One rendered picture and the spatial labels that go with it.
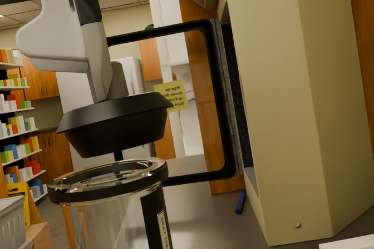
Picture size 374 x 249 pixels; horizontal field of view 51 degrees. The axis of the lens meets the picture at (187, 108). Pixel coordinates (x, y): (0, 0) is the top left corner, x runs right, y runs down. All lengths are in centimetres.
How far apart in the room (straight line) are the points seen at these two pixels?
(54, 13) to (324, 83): 52
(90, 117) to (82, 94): 553
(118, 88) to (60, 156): 584
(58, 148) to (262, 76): 556
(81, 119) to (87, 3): 8
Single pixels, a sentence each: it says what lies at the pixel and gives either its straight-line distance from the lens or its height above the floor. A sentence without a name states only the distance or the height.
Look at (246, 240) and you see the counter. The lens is 75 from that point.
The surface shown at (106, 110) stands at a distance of 27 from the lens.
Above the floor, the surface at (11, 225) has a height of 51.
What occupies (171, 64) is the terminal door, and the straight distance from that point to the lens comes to 98.
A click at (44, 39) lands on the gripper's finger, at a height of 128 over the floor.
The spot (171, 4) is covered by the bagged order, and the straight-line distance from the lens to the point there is 213.
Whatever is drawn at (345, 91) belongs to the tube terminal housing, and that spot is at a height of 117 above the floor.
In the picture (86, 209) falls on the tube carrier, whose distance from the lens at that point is 33.
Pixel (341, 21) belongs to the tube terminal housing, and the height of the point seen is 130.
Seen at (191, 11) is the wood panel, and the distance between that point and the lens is 104.
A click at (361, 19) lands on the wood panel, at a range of 111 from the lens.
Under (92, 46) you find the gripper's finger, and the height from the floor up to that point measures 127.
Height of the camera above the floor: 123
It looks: 3 degrees down
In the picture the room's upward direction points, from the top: 10 degrees counter-clockwise
